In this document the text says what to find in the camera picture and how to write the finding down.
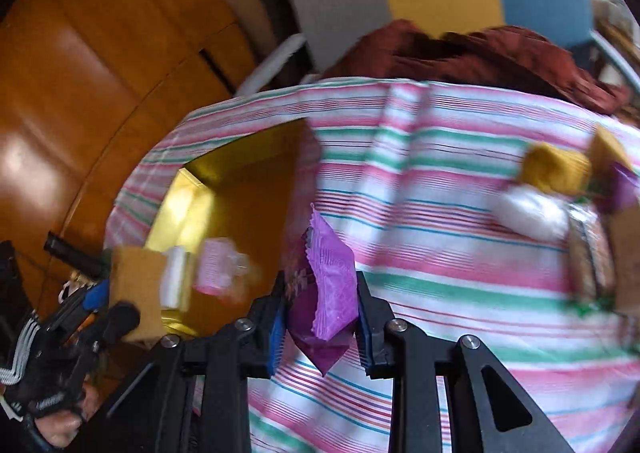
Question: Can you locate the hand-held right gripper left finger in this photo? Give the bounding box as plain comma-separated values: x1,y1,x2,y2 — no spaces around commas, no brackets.
87,270,288,453

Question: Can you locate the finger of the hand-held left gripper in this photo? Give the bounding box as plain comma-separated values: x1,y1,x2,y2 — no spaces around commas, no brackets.
44,232,110,311
60,302,142,384

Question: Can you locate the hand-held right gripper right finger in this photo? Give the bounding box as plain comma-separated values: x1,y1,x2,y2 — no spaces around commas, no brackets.
354,270,576,453

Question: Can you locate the purple snack packet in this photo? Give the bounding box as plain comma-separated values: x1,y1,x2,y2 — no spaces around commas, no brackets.
597,163,638,214
286,203,361,376

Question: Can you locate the pink hair roller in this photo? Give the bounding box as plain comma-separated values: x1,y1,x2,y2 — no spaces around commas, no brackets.
194,238,251,296

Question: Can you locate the gold box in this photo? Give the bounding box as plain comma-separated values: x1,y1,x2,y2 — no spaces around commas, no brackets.
145,117,321,339

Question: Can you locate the white plastic bag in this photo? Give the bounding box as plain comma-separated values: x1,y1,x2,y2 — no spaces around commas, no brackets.
492,183,571,241

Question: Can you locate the wafer packet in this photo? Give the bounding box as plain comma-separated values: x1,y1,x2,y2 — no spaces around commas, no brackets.
567,203,618,314

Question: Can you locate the yellow knitted item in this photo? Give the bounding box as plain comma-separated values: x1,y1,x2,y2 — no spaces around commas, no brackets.
520,143,593,196

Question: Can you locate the person's left hand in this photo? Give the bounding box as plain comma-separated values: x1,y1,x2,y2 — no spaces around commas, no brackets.
27,373,101,451

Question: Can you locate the striped tablecloth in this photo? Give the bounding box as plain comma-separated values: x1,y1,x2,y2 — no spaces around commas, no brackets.
102,77,640,453

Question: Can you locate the wooden wardrobe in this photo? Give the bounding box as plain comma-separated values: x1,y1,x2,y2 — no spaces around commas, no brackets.
0,0,261,284

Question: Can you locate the small pale carton box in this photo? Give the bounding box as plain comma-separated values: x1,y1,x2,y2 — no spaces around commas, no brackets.
607,218,640,314

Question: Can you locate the maroon cloth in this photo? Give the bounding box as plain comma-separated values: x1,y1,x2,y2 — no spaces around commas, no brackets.
320,19,633,116

